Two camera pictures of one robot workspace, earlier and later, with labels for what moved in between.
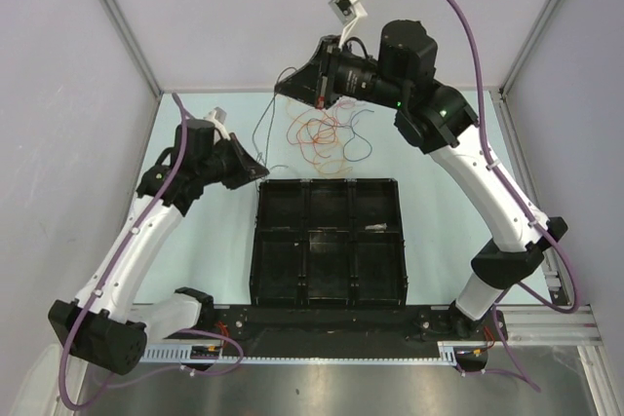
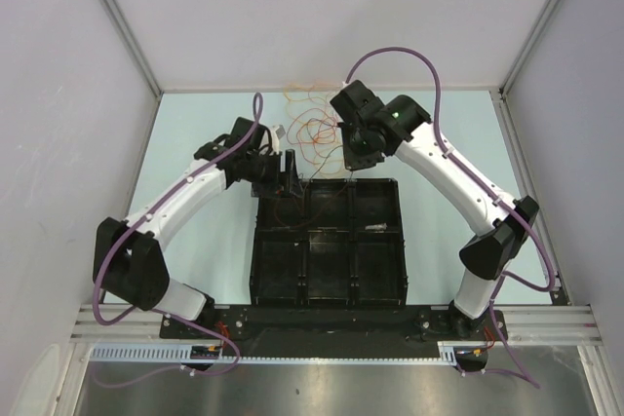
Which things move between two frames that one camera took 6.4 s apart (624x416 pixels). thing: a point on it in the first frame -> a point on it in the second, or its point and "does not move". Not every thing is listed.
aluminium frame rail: x=544 y=324 does not move
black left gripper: x=246 y=165 -> x=287 y=185
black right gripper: x=316 y=82 -> x=354 y=162
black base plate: x=270 y=331 does not move
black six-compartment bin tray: x=329 y=242 does not move
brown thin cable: x=253 y=138 -> x=291 y=225
